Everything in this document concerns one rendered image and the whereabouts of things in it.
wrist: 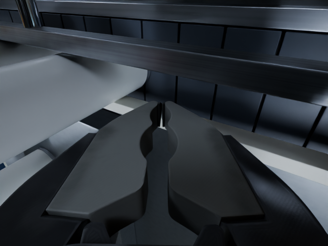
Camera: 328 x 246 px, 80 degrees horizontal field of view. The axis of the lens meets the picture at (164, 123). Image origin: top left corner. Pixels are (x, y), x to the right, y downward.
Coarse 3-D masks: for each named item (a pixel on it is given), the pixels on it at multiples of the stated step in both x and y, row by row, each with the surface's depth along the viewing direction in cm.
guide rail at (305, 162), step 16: (128, 96) 21; (224, 128) 16; (256, 144) 14; (272, 144) 14; (288, 144) 14; (272, 160) 14; (288, 160) 13; (304, 160) 13; (320, 160) 13; (304, 176) 13; (320, 176) 12
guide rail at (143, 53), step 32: (0, 32) 15; (32, 32) 13; (64, 32) 12; (128, 64) 10; (160, 64) 9; (192, 64) 8; (224, 64) 8; (256, 64) 7; (288, 64) 7; (320, 64) 7; (288, 96) 7; (320, 96) 7
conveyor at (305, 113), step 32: (96, 32) 21; (128, 32) 19; (160, 32) 17; (192, 32) 16; (224, 32) 15; (256, 32) 14; (288, 32) 13; (160, 96) 21; (192, 96) 19; (224, 96) 17; (256, 96) 16; (256, 128) 17; (288, 128) 16; (320, 128) 14
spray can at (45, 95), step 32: (32, 64) 12; (64, 64) 13; (96, 64) 15; (0, 96) 10; (32, 96) 11; (64, 96) 12; (96, 96) 15; (0, 128) 10; (32, 128) 11; (64, 128) 14; (0, 160) 11
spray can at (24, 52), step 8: (0, 40) 17; (0, 48) 16; (8, 48) 17; (16, 48) 17; (24, 48) 18; (32, 48) 18; (40, 48) 18; (0, 56) 16; (8, 56) 16; (16, 56) 17; (24, 56) 17; (32, 56) 18; (40, 56) 18; (0, 64) 16; (8, 64) 16
